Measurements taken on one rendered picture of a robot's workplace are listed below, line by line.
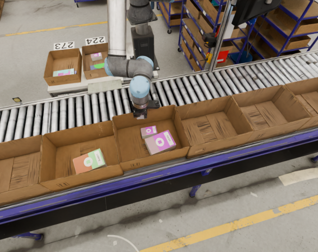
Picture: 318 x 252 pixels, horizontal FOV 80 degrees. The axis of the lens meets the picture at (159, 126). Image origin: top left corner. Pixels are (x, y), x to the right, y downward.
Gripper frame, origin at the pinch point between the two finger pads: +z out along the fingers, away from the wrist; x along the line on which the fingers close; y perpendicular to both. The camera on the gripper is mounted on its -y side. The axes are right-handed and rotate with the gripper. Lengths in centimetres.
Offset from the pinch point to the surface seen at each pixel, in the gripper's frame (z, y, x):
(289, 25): 46, -198, -96
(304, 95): 10, -125, 6
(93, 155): 0.9, 34.3, 17.6
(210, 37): 6, -69, -59
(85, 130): 0.4, 36.8, 1.3
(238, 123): 0, -58, 18
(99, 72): 36, 27, -66
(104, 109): 33, 28, -27
